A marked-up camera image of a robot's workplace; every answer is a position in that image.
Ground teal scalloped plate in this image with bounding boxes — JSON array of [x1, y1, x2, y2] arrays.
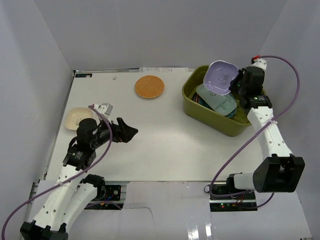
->
[[199, 98, 238, 120]]

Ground cream panda square dish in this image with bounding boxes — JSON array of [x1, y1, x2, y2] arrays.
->
[[64, 107, 93, 131]]

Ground olive green plastic bin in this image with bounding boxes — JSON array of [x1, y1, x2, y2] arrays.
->
[[182, 65, 251, 137]]

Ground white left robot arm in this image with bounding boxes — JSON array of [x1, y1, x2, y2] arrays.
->
[[20, 117, 138, 240]]

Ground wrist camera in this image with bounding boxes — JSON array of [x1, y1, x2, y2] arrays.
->
[[251, 55, 267, 71], [92, 103, 113, 117]]

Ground mint green divided tray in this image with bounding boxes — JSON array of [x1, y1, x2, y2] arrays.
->
[[196, 84, 237, 116]]

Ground white papers at back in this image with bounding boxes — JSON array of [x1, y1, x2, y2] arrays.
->
[[139, 67, 195, 73]]

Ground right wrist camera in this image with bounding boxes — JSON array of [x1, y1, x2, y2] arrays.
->
[[251, 55, 267, 71]]

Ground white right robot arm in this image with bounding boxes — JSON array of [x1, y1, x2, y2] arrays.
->
[[225, 65, 305, 200]]

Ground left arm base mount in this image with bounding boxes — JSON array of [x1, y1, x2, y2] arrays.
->
[[85, 184, 127, 211]]

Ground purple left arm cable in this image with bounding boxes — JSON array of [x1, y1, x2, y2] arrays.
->
[[1, 104, 113, 240]]

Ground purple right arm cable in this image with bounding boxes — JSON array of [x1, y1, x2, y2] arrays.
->
[[208, 55, 300, 210]]

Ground purple square dish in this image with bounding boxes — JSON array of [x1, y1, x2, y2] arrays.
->
[[203, 60, 239, 96]]

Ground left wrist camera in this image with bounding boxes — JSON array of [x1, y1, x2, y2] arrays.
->
[[92, 103, 113, 117]]

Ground orange woven round plate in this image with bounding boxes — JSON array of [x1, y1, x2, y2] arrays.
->
[[134, 75, 165, 99]]

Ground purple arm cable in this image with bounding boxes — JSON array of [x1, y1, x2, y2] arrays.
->
[[208, 55, 300, 210], [1, 104, 113, 240]]

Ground dark striped rim plate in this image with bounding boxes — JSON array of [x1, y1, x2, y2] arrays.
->
[[192, 92, 200, 103]]

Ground red and teal plate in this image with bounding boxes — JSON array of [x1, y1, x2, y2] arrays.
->
[[195, 95, 208, 108]]

